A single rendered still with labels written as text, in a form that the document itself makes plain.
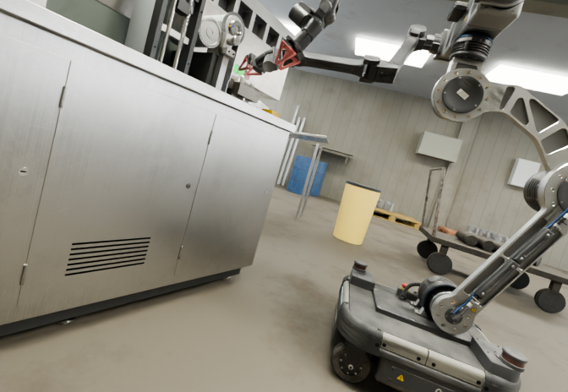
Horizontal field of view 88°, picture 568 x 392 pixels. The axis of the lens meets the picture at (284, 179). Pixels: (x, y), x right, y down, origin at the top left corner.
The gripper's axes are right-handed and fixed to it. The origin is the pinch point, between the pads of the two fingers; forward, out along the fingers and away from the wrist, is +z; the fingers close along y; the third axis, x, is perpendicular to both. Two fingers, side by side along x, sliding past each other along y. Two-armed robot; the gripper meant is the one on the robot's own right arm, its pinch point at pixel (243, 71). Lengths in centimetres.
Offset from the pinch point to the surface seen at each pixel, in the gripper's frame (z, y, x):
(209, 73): 10.5, -13.4, -2.0
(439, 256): -35, 235, -127
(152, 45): 1, -49, -10
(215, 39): 3.1, -14.3, 11.9
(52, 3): 37, -65, 20
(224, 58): 2.5, -10.5, 3.2
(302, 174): 216, 452, 45
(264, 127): -3.6, 4.4, -30.1
